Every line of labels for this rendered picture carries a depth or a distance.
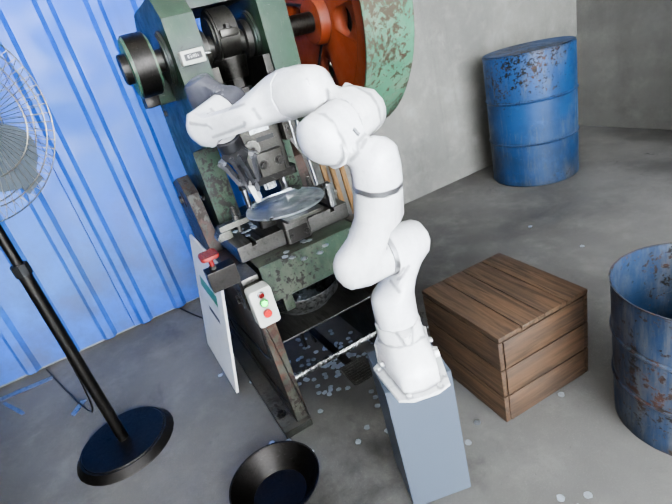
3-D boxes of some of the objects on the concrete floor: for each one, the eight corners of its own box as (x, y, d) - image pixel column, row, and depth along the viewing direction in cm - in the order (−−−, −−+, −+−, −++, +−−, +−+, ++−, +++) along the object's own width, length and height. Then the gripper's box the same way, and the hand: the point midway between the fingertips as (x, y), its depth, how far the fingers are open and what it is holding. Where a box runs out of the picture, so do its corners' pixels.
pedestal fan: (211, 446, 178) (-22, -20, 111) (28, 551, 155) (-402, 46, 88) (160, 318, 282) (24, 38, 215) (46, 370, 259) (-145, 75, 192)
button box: (319, 425, 173) (269, 284, 147) (257, 462, 164) (193, 320, 138) (217, 291, 295) (180, 201, 269) (179, 308, 286) (137, 217, 260)
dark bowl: (341, 499, 145) (335, 484, 142) (253, 559, 134) (245, 545, 131) (301, 440, 170) (296, 426, 167) (225, 487, 159) (218, 473, 156)
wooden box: (588, 370, 166) (587, 288, 151) (507, 422, 155) (497, 339, 140) (506, 322, 200) (499, 252, 186) (434, 362, 189) (421, 290, 174)
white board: (236, 393, 202) (216, 264, 181) (207, 343, 244) (188, 234, 223) (238, 392, 203) (219, 263, 182) (209, 343, 245) (191, 233, 224)
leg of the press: (314, 423, 176) (236, 204, 138) (287, 440, 172) (199, 219, 134) (241, 325, 253) (178, 167, 215) (221, 334, 249) (153, 175, 211)
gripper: (203, 150, 132) (239, 211, 148) (245, 138, 130) (277, 202, 146) (208, 136, 137) (242, 197, 154) (248, 124, 135) (279, 187, 151)
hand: (255, 191), depth 147 cm, fingers closed
